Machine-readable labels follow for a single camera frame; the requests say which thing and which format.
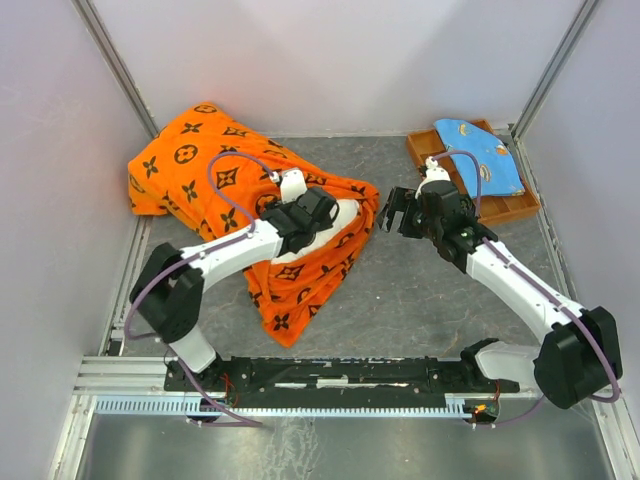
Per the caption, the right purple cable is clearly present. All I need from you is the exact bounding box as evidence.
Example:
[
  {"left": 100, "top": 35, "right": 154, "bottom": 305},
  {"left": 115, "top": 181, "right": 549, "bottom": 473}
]
[{"left": 430, "top": 149, "right": 622, "bottom": 430}]

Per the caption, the light blue cable duct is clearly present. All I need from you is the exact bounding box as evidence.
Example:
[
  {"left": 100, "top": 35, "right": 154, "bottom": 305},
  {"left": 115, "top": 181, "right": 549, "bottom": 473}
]
[{"left": 94, "top": 395, "right": 471, "bottom": 419}]

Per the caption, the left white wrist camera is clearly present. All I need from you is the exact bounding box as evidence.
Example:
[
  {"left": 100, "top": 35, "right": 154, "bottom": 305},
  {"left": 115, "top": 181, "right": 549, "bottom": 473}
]
[{"left": 269, "top": 168, "right": 307, "bottom": 203}]

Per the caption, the white pillow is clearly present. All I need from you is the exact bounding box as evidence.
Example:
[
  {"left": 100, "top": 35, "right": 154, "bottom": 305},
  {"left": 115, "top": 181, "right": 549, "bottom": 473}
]
[{"left": 271, "top": 199, "right": 359, "bottom": 264}]

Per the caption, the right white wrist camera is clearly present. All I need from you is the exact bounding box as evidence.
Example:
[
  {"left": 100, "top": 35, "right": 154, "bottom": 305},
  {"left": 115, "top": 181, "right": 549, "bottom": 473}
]
[{"left": 418, "top": 156, "right": 450, "bottom": 191}]

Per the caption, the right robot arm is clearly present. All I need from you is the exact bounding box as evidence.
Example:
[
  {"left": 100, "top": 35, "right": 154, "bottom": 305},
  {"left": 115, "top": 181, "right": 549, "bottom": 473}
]
[{"left": 378, "top": 180, "right": 622, "bottom": 409}]

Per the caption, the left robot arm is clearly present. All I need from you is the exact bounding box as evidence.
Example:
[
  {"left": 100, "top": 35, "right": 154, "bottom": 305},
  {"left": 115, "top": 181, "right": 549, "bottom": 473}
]
[{"left": 130, "top": 187, "right": 348, "bottom": 390}]

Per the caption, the blue patterned cloth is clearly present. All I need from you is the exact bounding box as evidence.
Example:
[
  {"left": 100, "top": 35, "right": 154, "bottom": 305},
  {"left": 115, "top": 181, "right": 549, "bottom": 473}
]
[{"left": 434, "top": 119, "right": 525, "bottom": 198}]

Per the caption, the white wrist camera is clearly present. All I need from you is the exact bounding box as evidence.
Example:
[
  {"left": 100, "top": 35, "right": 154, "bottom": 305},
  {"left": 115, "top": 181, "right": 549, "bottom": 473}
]
[
  {"left": 418, "top": 156, "right": 450, "bottom": 191},
  {"left": 269, "top": 168, "right": 307, "bottom": 203}
]

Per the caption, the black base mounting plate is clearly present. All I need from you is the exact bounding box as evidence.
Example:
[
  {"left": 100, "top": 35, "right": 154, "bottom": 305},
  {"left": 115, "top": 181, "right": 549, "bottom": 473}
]
[{"left": 164, "top": 357, "right": 520, "bottom": 408}]

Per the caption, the orange patterned pillowcase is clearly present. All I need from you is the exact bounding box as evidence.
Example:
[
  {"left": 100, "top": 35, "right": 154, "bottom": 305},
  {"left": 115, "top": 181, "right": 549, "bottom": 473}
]
[{"left": 128, "top": 102, "right": 379, "bottom": 347}]

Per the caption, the brown wooden divided tray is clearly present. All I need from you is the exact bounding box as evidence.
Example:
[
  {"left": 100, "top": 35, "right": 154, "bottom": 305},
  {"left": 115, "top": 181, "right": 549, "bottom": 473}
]
[{"left": 438, "top": 120, "right": 540, "bottom": 226}]

